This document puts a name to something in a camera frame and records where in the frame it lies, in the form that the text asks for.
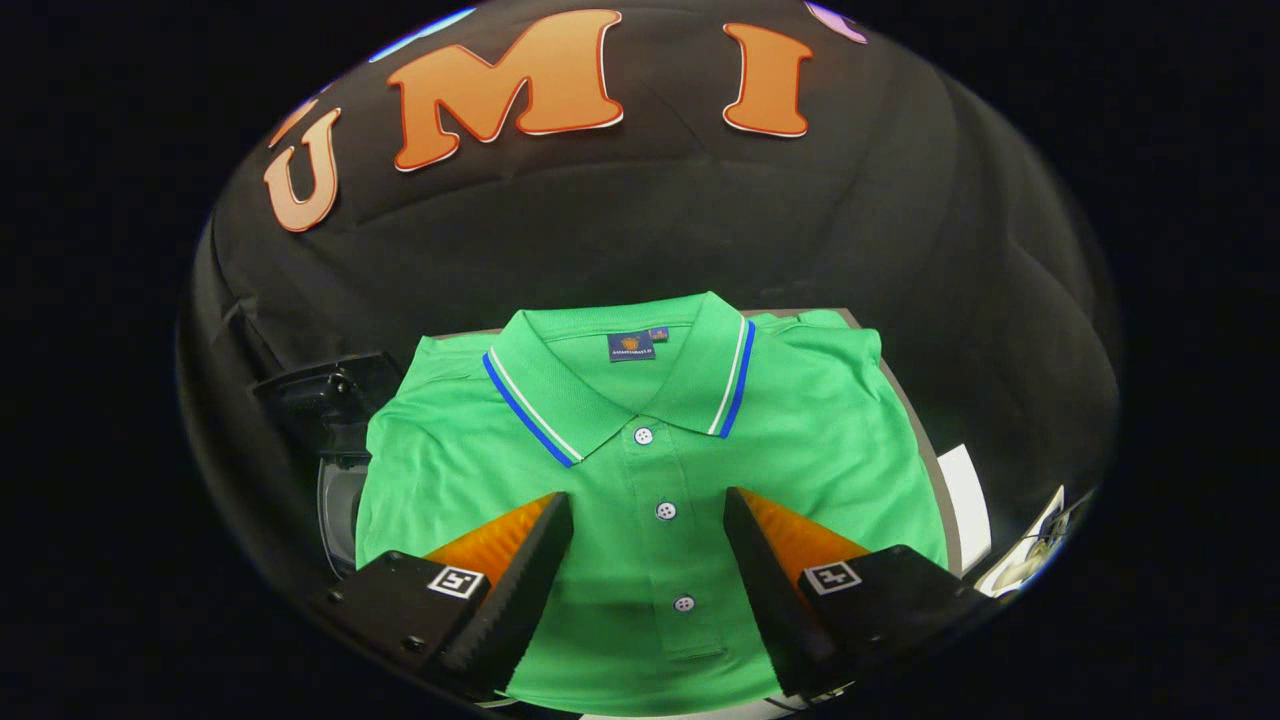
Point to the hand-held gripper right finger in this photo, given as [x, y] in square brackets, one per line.
[775, 610]

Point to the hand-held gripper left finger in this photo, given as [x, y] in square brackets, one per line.
[515, 620]

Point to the green polo shirt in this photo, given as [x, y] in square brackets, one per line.
[820, 440]

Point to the dark washing machine lid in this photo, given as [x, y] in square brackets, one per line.
[320, 390]

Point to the white panel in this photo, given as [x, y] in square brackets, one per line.
[965, 505]

